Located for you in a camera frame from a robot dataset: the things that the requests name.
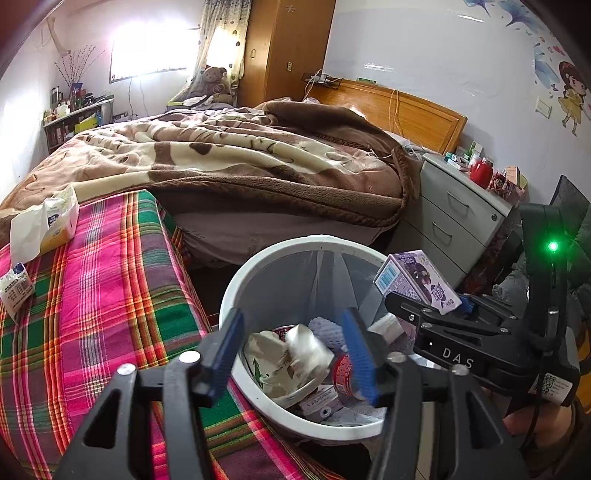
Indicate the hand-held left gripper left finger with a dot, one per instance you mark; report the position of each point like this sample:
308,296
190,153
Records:
226,350

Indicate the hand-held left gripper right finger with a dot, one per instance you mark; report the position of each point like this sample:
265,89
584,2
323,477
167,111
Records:
358,355

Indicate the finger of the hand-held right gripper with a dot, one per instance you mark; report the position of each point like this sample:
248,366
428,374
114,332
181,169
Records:
494,307
415,316

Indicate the purple milk carton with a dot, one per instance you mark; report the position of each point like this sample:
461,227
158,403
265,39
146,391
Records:
415,277

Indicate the white plastic trash bin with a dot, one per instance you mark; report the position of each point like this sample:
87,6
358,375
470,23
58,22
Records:
295,263

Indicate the person's right hand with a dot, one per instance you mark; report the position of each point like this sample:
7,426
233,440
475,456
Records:
554,422

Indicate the grey cloth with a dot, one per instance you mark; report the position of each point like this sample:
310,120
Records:
510,290

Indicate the crumpled white paper wrapper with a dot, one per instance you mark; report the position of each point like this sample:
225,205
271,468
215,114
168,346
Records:
277,355

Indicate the grey nightstand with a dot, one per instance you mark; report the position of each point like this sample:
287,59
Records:
461,217

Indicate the red printed box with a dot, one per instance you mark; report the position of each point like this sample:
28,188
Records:
503,187

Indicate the dark chair back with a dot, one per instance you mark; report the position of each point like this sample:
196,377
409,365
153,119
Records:
577,203

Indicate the pink box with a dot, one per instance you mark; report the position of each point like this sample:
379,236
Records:
516,175

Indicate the red jar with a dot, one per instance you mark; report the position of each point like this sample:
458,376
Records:
481,173

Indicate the pink green plaid blanket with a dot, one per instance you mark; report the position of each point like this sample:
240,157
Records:
92,323

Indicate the green and white box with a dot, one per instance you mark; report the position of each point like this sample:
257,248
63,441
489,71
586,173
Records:
475,151
453,159

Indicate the brown and cream blanket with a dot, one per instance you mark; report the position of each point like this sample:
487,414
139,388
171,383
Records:
231,152

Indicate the wooden headboard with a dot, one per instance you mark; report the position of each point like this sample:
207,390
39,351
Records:
415,110

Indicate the white tissue pack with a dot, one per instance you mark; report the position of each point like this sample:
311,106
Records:
55,221

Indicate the small white printed packet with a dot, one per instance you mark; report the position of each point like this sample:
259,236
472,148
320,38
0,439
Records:
16,288

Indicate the white power strip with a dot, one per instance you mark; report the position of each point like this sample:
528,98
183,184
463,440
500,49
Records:
323,79

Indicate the brown teddy bear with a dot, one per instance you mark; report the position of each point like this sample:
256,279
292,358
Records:
212,83

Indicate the cluttered shelf unit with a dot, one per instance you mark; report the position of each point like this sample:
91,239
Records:
74,124

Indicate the wooden wardrobe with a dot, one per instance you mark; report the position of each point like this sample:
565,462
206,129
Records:
286,46

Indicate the bright window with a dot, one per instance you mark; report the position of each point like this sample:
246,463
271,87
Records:
152,50

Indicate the patterned curtain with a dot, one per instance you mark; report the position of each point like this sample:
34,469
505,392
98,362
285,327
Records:
221,32

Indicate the dried branches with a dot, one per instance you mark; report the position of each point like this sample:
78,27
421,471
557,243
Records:
76,69

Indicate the white wall switch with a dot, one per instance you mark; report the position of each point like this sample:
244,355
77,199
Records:
543,108

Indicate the cartoon girl wall sticker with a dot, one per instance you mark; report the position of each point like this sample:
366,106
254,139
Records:
570,97

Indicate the blue flower wall sticker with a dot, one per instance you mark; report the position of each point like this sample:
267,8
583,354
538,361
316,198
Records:
512,11

